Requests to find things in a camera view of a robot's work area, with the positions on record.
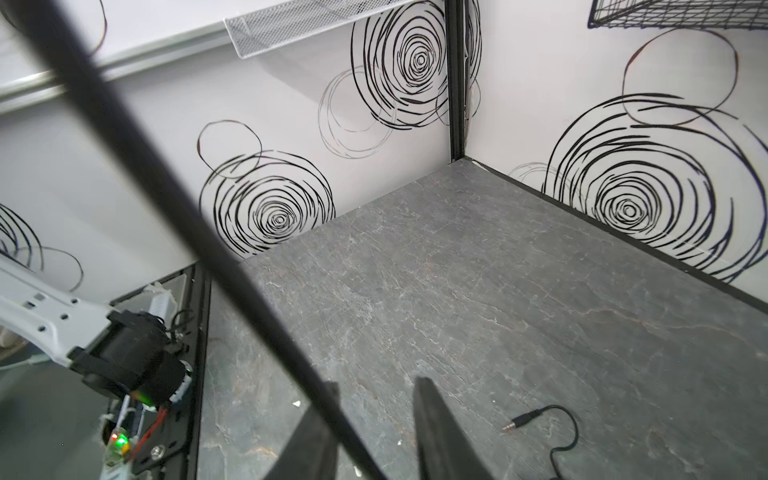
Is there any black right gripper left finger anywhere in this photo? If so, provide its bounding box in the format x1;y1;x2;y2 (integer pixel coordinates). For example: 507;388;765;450
264;404;339;480

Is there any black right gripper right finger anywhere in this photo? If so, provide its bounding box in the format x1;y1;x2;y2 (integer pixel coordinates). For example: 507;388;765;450
413;377;492;479

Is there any black headset cable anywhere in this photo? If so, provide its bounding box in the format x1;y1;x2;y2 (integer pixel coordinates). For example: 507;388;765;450
0;0;580;480

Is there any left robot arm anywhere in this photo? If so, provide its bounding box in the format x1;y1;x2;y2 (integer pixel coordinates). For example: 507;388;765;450
1;255;192;408

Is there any white mesh wall tray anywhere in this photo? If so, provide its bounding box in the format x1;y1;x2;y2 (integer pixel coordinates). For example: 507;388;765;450
223;0;407;59

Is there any black corner frame post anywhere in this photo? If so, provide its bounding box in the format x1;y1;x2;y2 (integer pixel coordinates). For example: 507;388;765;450
444;0;466;162

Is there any aluminium wall rail left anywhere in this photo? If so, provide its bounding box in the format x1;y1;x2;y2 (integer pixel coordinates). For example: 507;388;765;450
1;22;231;116

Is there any black wire basket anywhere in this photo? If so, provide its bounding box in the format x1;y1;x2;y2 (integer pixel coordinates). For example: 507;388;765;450
588;0;767;31

